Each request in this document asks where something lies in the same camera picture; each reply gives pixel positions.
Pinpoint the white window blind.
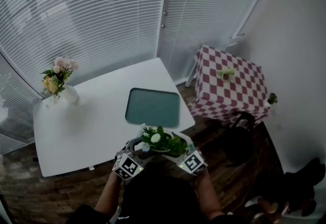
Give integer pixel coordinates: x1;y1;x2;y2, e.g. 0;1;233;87
156;0;277;83
0;49;44;142
0;0;170;96

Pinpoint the small pale green plant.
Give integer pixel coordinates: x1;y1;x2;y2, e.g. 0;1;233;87
216;69;235;81

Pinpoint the white vase with flower bouquet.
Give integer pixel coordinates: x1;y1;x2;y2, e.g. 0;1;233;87
40;56;80;106

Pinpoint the white metal rack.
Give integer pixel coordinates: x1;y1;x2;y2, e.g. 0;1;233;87
229;33;246;48

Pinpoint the small potted green plant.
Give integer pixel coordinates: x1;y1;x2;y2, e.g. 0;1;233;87
137;123;196;157

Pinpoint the person's left forearm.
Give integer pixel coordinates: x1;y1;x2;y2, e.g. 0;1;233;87
94;174;123;215

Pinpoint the table with checkered cloth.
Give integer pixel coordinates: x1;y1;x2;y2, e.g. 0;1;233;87
187;44;270;127

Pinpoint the person's right forearm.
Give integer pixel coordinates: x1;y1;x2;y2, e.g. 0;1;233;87
197;169;225;220

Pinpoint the small dark green plant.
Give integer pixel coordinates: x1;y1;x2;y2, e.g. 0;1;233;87
266;92;278;105

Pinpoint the person's left black shoe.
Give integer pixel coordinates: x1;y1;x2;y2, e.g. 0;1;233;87
145;161;160;176

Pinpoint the white table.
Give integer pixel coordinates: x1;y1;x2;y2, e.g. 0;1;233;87
33;57;196;178

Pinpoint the dark green tray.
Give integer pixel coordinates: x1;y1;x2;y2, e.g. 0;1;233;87
124;87;181;128

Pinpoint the person's black clothing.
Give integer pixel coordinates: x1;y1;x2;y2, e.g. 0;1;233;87
66;174;245;224

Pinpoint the black bag on floor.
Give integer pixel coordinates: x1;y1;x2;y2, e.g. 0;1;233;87
221;112;255;167

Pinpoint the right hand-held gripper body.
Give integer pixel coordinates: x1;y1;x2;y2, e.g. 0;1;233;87
177;150;209;177

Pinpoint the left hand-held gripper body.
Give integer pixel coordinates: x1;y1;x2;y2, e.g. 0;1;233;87
112;148;145;181

